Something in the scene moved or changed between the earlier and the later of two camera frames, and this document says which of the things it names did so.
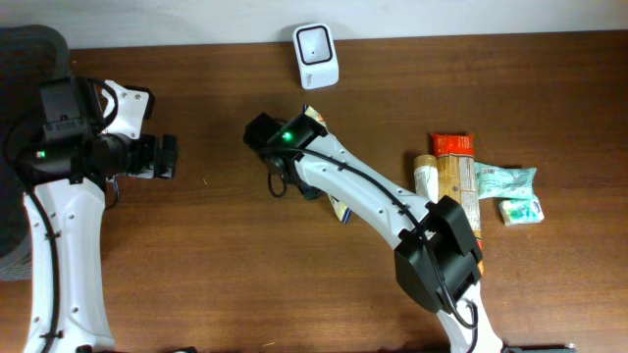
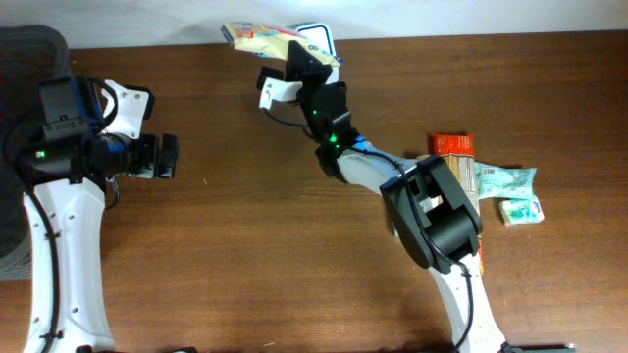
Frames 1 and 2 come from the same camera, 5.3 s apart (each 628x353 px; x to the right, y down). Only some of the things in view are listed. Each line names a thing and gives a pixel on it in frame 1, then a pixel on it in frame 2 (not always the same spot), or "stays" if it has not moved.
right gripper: (309, 191) -> (309, 73)
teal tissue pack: (521, 211) stays
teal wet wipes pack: (502, 181) stays
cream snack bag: (340, 210) -> (271, 40)
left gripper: (151, 165) stays
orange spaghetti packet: (457, 177) stays
